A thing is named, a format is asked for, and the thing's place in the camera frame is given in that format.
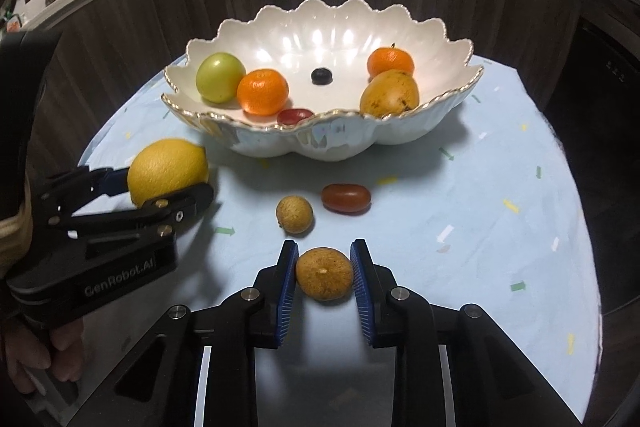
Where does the yellow lemon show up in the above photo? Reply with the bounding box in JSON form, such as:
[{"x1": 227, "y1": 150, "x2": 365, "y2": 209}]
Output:
[{"x1": 127, "y1": 138, "x2": 209, "y2": 207}]

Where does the brown longan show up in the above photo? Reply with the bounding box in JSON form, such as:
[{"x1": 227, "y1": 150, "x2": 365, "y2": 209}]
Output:
[
  {"x1": 296, "y1": 247, "x2": 354, "y2": 303},
  {"x1": 276, "y1": 195, "x2": 314, "y2": 235}
]

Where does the green apple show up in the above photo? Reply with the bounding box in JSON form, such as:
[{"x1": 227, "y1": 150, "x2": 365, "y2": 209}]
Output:
[{"x1": 195, "y1": 52, "x2": 246, "y2": 104}]

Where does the red grape tomato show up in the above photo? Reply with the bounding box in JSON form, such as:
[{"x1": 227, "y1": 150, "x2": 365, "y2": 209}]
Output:
[
  {"x1": 321, "y1": 183, "x2": 371, "y2": 213},
  {"x1": 277, "y1": 108, "x2": 314, "y2": 126}
]

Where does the large orange mandarin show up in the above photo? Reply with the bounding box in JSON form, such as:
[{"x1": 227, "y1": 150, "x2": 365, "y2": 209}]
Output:
[{"x1": 236, "y1": 68, "x2": 288, "y2": 116}]

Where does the left hand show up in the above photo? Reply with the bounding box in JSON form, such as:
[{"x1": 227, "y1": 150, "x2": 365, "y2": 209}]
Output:
[{"x1": 6, "y1": 319, "x2": 85, "y2": 395}]

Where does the white scalloped ceramic bowl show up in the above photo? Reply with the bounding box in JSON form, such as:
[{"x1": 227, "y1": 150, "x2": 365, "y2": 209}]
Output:
[{"x1": 162, "y1": 0, "x2": 484, "y2": 161}]

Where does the dark blueberry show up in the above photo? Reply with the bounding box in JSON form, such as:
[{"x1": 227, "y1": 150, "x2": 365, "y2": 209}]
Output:
[{"x1": 310, "y1": 67, "x2": 333, "y2": 86}]

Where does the yellow mango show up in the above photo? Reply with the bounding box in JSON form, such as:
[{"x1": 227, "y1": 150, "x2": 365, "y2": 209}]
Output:
[{"x1": 359, "y1": 69, "x2": 420, "y2": 118}]

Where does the small mandarin in bowl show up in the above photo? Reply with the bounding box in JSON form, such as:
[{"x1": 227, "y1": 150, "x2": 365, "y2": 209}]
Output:
[{"x1": 367, "y1": 44, "x2": 414, "y2": 78}]

